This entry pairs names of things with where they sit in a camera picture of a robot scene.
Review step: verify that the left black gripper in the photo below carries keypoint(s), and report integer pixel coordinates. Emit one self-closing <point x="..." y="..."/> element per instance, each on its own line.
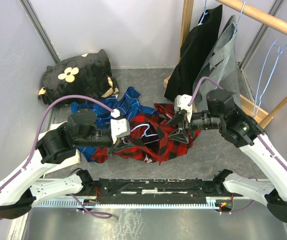
<point x="121" y="143"/>

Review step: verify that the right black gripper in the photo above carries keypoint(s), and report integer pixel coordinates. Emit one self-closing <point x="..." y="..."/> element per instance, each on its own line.
<point x="181" y="134"/>

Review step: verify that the light blue wire hanger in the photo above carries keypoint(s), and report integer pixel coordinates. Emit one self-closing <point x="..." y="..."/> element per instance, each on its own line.
<point x="146" y="135"/>

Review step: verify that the red black plaid shirt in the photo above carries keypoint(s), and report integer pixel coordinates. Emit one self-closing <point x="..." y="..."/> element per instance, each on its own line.
<point x="165" y="149"/>

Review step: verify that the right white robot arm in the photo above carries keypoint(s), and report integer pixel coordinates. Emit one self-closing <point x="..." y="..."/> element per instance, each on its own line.
<point x="241" y="130"/>

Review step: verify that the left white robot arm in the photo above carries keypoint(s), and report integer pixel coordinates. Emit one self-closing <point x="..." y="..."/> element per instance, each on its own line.
<point x="19" y="191"/>

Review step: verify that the blue plaid shirt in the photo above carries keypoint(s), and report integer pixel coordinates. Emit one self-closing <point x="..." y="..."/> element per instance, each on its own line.
<point x="129" y="106"/>

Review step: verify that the grey hanging shirt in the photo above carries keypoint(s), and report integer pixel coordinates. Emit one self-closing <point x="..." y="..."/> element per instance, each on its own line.
<point x="221" y="64"/>

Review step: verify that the blue hanger under grey shirt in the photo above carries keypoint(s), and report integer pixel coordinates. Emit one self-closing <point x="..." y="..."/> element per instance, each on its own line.
<point x="239" y="17"/>

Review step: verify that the blue hanger under black garment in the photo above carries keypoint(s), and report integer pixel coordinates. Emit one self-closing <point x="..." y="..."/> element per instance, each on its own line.
<point x="201" y="21"/>

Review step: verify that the white folded cloth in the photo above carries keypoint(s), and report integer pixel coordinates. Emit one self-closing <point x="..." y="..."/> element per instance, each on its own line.
<point x="56" y="148"/>

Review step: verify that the black flower-print garment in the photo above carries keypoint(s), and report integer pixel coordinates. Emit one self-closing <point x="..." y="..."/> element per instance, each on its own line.
<point x="88" y="75"/>

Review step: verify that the black hanging garment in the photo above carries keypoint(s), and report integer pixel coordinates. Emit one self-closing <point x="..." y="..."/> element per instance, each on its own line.
<point x="193" y="53"/>

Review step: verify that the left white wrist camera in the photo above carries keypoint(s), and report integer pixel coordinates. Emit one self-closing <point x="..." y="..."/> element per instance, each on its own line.
<point x="119" y="125"/>

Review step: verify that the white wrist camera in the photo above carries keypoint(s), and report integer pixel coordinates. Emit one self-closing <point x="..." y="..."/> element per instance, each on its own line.
<point x="119" y="125"/>
<point x="182" y="103"/>

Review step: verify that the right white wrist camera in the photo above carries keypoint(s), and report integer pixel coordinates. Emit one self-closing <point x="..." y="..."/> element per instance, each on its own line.
<point x="182" y="103"/>

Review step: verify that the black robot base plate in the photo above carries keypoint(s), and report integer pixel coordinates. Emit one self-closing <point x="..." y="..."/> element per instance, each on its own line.
<point x="156" y="191"/>

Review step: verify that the light blue cable duct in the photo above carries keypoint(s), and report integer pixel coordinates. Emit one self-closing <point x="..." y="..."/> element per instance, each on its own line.
<point x="210" y="204"/>

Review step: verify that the wooden clothes rack frame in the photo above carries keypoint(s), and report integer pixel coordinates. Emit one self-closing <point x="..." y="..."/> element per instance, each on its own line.
<point x="266" y="19"/>

